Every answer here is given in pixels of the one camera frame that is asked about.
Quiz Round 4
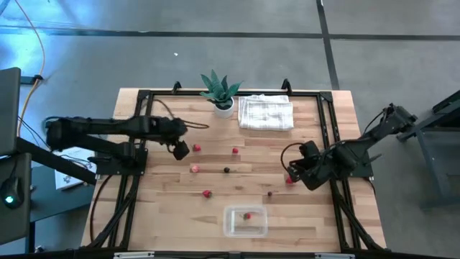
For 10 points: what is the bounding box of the right arm's black gripper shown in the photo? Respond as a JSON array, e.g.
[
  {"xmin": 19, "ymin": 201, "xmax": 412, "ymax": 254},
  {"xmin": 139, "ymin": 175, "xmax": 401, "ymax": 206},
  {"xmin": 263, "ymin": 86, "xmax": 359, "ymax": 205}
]
[{"xmin": 287, "ymin": 140, "xmax": 339, "ymax": 191}]

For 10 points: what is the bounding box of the clear plastic tupperware container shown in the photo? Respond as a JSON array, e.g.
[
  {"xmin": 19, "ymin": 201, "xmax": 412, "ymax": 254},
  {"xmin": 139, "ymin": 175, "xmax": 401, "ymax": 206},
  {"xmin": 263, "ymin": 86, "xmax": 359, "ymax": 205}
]
[{"xmin": 222, "ymin": 204, "xmax": 270, "ymax": 239}]

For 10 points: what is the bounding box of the white round plant pot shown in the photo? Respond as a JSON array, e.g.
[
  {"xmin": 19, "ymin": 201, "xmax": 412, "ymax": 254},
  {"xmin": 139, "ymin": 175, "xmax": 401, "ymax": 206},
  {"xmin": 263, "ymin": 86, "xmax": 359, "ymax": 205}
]
[{"xmin": 213, "ymin": 96, "xmax": 236, "ymax": 119}]

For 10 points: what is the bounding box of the folded white towel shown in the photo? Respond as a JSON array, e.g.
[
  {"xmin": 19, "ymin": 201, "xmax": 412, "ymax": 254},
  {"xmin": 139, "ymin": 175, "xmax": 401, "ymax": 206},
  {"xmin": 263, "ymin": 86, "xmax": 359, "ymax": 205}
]
[{"xmin": 237, "ymin": 94, "xmax": 295, "ymax": 132}]

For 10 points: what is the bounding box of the green succulent plant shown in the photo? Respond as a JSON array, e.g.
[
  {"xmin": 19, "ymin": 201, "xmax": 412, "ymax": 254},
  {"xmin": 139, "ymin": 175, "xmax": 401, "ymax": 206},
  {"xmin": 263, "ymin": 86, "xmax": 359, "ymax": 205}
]
[{"xmin": 199, "ymin": 68, "xmax": 244, "ymax": 110}]

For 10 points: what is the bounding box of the white paper sheet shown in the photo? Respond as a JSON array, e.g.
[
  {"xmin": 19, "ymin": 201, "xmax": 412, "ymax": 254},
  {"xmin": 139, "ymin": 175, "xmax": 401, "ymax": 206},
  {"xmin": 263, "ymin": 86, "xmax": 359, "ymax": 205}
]
[{"xmin": 53, "ymin": 146, "xmax": 98, "ymax": 191}]

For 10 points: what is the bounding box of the black support beam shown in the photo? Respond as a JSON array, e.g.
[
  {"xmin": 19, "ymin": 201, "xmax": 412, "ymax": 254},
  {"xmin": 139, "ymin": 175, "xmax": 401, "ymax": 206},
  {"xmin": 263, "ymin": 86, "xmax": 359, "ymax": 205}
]
[{"xmin": 16, "ymin": 136, "xmax": 98, "ymax": 186}]

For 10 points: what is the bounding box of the dark metal side table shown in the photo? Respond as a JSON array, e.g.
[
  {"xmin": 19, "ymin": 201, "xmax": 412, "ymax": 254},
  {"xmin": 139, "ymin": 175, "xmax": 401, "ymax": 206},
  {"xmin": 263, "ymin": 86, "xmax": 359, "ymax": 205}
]
[{"xmin": 396, "ymin": 88, "xmax": 460, "ymax": 212}]

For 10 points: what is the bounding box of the dark desk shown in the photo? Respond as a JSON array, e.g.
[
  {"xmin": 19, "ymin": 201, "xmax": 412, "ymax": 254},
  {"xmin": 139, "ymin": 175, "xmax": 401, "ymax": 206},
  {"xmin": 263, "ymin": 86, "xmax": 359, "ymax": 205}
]
[{"xmin": 0, "ymin": 153, "xmax": 96, "ymax": 249}]

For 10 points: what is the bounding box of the black computer mouse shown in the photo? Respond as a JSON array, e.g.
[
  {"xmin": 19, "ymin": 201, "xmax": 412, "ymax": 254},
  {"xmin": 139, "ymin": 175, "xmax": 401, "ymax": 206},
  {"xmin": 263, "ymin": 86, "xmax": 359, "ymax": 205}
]
[{"xmin": 0, "ymin": 176, "xmax": 23, "ymax": 210}]

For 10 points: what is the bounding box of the dark monitor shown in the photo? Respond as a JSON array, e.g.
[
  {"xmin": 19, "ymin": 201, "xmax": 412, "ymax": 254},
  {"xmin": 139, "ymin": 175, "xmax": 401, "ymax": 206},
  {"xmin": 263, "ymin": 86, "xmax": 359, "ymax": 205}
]
[{"xmin": 0, "ymin": 67, "xmax": 22, "ymax": 156}]

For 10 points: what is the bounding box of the thin dark cable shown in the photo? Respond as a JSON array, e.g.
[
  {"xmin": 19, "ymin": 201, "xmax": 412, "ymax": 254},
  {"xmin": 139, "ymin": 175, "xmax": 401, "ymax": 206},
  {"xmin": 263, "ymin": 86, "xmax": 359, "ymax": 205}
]
[
  {"xmin": 153, "ymin": 98, "xmax": 211, "ymax": 130},
  {"xmin": 280, "ymin": 142, "xmax": 306, "ymax": 173}
]

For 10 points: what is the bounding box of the black aluminium table frame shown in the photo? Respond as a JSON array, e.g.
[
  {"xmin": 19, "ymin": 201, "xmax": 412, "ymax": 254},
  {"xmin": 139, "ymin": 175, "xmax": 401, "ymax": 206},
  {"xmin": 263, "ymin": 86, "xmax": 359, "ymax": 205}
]
[{"xmin": 80, "ymin": 88, "xmax": 387, "ymax": 253}]

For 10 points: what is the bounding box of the silver metal bracket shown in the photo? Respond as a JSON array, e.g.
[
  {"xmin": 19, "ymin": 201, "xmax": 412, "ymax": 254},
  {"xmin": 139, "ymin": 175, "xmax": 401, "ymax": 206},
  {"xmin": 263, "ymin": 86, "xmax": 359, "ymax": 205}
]
[
  {"xmin": 315, "ymin": 253, "xmax": 357, "ymax": 259},
  {"xmin": 113, "ymin": 251, "xmax": 155, "ymax": 259}
]

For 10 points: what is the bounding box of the yellow cable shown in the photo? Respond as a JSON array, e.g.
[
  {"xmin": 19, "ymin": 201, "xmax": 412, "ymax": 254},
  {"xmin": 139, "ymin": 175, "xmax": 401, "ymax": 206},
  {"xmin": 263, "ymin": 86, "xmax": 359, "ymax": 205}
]
[{"xmin": 13, "ymin": 0, "xmax": 47, "ymax": 127}]

